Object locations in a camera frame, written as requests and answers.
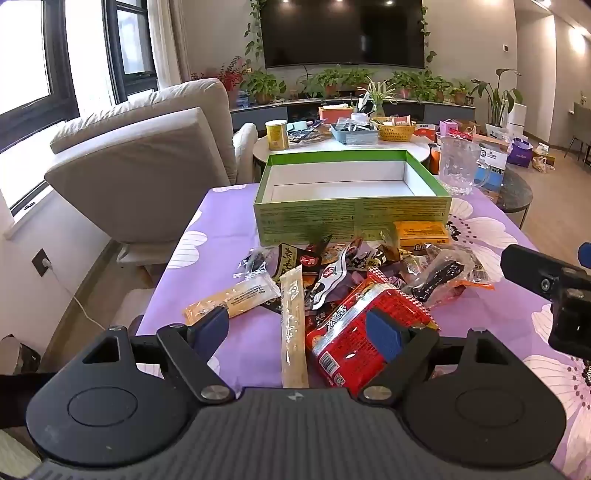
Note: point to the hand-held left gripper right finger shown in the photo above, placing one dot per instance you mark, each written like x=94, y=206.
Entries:
x=383, y=334

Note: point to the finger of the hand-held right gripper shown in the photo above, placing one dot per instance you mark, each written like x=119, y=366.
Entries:
x=585, y=254
x=531, y=270

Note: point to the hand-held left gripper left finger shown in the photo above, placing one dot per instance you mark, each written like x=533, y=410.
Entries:
x=214, y=325

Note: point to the large red noodle packet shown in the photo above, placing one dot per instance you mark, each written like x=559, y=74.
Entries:
x=351, y=341

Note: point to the small clear black packet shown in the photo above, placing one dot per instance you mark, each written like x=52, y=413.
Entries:
x=256, y=265

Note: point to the long beige snack packet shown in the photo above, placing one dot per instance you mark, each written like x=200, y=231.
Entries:
x=293, y=332

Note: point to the pile of mixed snack packets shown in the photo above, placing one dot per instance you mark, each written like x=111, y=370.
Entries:
x=337, y=267

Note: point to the clear packet with dark snack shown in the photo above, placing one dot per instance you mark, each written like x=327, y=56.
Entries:
x=443, y=274

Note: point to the green cardboard box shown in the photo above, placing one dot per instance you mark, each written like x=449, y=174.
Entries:
x=332, y=217

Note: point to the dark round side table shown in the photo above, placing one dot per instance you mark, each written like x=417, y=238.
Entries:
x=515, y=194

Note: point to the purple floral tablecloth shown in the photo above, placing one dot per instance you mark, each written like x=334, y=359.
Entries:
x=221, y=217

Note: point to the blue white carton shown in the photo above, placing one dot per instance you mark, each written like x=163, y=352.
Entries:
x=490, y=168

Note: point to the purple paper bag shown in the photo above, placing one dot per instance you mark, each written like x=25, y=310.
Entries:
x=519, y=152

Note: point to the grey dining chair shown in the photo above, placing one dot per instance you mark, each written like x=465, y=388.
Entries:
x=582, y=134

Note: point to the clear glass mug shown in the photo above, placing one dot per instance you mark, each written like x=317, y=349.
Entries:
x=457, y=166

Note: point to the white humidifier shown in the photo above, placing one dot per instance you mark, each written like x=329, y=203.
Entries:
x=518, y=117

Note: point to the pink box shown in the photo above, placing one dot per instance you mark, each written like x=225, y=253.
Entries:
x=447, y=127

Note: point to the beige recliner armchair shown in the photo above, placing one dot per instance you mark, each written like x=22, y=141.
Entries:
x=138, y=175

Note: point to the tall plant in white pot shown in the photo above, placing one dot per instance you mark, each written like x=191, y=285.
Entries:
x=501, y=99

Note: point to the yellow woven basket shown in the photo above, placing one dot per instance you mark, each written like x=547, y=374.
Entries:
x=396, y=131

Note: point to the round white table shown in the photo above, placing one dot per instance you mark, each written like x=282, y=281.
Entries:
x=323, y=147

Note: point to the yellow canister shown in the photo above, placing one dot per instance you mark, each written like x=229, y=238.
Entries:
x=277, y=134

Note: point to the blue grey plastic basket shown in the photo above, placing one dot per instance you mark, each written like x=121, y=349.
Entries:
x=353, y=134

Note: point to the grey television cabinet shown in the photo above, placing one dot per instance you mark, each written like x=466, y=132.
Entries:
x=258, y=113

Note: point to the orange tissue box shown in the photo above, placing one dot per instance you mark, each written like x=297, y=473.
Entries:
x=335, y=113

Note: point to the spider plant in vase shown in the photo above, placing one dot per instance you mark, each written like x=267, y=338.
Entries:
x=378, y=92

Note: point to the red berry plant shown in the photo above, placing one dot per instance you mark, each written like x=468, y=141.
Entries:
x=228, y=74

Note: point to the row of potted plants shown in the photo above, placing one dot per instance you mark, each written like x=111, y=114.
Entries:
x=332, y=81

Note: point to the hanging green vine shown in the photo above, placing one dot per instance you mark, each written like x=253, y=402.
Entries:
x=254, y=27
x=427, y=32

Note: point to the narrow black framed window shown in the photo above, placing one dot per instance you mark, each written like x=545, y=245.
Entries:
x=111, y=46

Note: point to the large black framed window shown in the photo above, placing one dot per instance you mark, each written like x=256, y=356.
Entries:
x=60, y=69

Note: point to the black wall socket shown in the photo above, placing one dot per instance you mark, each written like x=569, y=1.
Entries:
x=41, y=263

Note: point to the black wall television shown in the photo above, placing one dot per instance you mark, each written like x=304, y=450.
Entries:
x=344, y=32

